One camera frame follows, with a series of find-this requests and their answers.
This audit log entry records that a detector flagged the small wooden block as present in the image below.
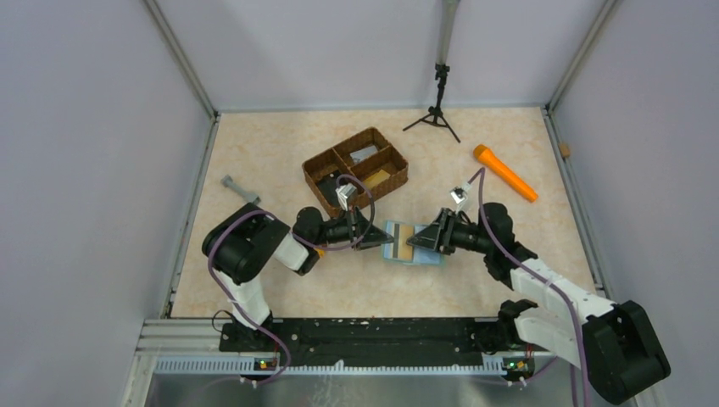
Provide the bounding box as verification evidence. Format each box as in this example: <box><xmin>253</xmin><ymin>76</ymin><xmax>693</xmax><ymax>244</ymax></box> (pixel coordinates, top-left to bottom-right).
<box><xmin>558</xmin><ymin>142</ymin><xmax>571</xmax><ymax>159</ymax></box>

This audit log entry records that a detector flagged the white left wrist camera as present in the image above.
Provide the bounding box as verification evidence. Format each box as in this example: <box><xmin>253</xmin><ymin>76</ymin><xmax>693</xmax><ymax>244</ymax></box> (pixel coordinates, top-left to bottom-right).
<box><xmin>335</xmin><ymin>182</ymin><xmax>358</xmax><ymax>211</ymax></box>

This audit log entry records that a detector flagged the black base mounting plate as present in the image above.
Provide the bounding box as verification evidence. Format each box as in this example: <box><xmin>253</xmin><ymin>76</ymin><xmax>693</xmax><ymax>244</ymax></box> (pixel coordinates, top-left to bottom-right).
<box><xmin>219</xmin><ymin>317</ymin><xmax>536</xmax><ymax>376</ymax></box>

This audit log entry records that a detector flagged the black camera tripod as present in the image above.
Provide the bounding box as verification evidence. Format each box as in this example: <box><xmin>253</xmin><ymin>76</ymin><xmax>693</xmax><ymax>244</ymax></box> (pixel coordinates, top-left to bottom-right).
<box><xmin>402</xmin><ymin>64</ymin><xmax>461</xmax><ymax>143</ymax></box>

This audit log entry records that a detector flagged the black item in basket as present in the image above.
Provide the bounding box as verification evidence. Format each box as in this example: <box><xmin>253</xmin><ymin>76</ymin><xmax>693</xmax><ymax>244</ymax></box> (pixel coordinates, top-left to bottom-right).
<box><xmin>316</xmin><ymin>171</ymin><xmax>340</xmax><ymax>207</ymax></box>

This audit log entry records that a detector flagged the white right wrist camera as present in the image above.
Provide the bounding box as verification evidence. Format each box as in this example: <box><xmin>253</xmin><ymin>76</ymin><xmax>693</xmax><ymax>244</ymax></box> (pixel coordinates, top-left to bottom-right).
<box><xmin>449</xmin><ymin>182</ymin><xmax>472</xmax><ymax>212</ymax></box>

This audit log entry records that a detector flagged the green card holder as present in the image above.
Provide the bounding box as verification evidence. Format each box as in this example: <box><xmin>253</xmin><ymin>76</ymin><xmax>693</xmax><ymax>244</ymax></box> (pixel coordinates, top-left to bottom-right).
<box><xmin>382</xmin><ymin>219</ymin><xmax>448</xmax><ymax>268</ymax></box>

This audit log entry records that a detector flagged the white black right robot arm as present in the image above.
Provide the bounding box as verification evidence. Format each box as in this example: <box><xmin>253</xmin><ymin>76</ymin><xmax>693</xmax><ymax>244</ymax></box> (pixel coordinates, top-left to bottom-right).
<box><xmin>407</xmin><ymin>202</ymin><xmax>672</xmax><ymax>405</ymax></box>

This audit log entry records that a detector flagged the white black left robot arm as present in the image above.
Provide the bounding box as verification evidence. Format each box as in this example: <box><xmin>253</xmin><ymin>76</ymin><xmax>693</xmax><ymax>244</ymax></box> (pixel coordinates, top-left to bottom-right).
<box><xmin>202</xmin><ymin>203</ymin><xmax>393</xmax><ymax>351</ymax></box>

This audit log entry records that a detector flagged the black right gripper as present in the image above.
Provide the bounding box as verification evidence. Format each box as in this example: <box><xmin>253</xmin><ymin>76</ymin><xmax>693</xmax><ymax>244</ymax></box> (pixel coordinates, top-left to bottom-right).
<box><xmin>407</xmin><ymin>208</ymin><xmax>493</xmax><ymax>255</ymax></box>

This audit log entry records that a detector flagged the orange flashlight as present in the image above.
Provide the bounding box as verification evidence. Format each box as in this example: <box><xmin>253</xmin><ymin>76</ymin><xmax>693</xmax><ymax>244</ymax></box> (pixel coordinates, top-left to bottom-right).
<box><xmin>473</xmin><ymin>144</ymin><xmax>538</xmax><ymax>203</ymax></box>

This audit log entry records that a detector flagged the tan striped credit card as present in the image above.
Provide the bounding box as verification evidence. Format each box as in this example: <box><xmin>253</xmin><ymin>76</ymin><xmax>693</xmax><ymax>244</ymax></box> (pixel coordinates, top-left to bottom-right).
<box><xmin>390</xmin><ymin>223</ymin><xmax>415</xmax><ymax>263</ymax></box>

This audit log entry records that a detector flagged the grey striped credit card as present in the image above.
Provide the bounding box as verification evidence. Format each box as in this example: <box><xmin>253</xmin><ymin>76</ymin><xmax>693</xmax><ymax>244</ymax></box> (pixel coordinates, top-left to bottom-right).
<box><xmin>349</xmin><ymin>144</ymin><xmax>379</xmax><ymax>164</ymax></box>

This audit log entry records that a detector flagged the aluminium frame rail front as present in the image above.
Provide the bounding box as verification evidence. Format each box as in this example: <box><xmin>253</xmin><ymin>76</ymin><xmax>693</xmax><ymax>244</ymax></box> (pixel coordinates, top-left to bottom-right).
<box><xmin>134</xmin><ymin>317</ymin><xmax>647</xmax><ymax>376</ymax></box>

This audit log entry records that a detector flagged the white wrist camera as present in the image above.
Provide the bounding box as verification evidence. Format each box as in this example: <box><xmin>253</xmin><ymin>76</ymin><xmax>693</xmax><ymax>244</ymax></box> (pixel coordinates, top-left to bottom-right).
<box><xmin>449</xmin><ymin>182</ymin><xmax>472</xmax><ymax>212</ymax></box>
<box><xmin>335</xmin><ymin>182</ymin><xmax>358</xmax><ymax>211</ymax></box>

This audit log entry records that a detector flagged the yellow card in basket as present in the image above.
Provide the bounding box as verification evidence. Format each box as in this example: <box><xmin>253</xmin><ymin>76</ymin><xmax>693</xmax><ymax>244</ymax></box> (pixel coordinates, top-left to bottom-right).
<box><xmin>363</xmin><ymin>170</ymin><xmax>391</xmax><ymax>189</ymax></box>

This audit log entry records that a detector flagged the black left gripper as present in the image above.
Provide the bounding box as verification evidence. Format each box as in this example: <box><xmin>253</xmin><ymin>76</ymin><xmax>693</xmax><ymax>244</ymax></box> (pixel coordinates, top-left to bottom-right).
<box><xmin>311</xmin><ymin>204</ymin><xmax>393</xmax><ymax>250</ymax></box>

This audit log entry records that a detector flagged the brown wicker divided basket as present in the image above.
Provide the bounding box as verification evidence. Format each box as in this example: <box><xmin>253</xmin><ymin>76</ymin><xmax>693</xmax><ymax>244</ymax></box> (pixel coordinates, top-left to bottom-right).
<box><xmin>302</xmin><ymin>127</ymin><xmax>409</xmax><ymax>216</ymax></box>

